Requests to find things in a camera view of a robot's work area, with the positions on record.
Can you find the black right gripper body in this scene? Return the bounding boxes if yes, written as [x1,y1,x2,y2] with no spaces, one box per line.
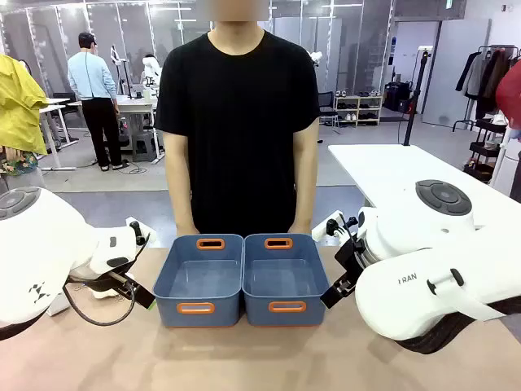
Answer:
[333,234,370,288]

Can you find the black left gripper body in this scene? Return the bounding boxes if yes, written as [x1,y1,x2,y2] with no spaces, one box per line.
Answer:
[67,260,138,297]

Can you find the person's right forearm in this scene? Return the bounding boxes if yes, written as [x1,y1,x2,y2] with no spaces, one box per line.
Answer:
[164,162,194,224]

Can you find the person's left forearm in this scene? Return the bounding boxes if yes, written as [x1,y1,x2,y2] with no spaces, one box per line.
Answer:
[291,162,320,224]

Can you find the person's left hand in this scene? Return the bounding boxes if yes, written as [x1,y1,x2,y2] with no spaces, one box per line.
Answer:
[287,218,314,236]

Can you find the person's right hand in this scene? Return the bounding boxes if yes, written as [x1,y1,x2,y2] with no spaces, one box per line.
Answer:
[175,218,201,238]

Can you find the large white table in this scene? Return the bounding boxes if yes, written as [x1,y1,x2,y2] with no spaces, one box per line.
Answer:
[326,143,521,249]

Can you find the grey step stool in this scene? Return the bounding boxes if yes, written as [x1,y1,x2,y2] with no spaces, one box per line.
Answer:
[129,130,160,164]

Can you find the white shoe rack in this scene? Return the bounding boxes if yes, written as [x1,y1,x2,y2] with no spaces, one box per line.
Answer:
[333,94,384,128]

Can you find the black office chair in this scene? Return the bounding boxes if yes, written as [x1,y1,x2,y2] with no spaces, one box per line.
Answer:
[318,90,342,136]

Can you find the black luggage bags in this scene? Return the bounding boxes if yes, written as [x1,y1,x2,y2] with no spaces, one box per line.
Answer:
[382,80,417,115]

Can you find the small white background desk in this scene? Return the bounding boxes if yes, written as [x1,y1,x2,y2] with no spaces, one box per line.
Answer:
[37,96,79,171]

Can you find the person black t-shirt torso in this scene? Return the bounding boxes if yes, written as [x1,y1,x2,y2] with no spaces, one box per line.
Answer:
[153,20,322,236]

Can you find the black utility cart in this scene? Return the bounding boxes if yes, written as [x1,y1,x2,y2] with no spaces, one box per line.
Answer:
[462,116,510,183]

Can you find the black tripod pole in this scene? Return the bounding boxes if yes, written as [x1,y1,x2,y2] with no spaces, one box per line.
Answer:
[401,45,433,147]

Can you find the person in light blue shirt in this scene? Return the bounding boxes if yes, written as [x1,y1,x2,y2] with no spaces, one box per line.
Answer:
[67,31,128,173]

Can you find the person in yellow jacket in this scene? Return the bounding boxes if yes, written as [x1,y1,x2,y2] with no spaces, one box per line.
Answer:
[0,54,50,195]

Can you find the white and black stand device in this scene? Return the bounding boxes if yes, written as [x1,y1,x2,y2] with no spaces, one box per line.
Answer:
[109,42,132,100]

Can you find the clothes rack with coats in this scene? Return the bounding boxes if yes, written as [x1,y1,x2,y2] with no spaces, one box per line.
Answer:
[453,43,521,132]

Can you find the red garment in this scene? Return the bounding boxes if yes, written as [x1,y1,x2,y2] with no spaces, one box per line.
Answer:
[494,58,521,132]

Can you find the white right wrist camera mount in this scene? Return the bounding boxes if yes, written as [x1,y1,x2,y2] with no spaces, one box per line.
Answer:
[311,209,360,246]

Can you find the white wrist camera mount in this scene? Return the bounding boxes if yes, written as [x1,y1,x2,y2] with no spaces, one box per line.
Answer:
[125,217,159,248]
[311,209,360,246]

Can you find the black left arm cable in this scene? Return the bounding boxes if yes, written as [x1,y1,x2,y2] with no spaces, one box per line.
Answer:
[62,280,137,327]

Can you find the blue basket orange handles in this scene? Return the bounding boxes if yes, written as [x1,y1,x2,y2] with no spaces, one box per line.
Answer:
[241,232,331,327]
[152,233,246,328]

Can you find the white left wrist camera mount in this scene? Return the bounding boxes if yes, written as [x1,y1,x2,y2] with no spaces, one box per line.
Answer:
[125,217,159,248]

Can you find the black right arm cable sleeve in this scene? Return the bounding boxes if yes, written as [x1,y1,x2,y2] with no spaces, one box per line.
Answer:
[395,296,521,355]

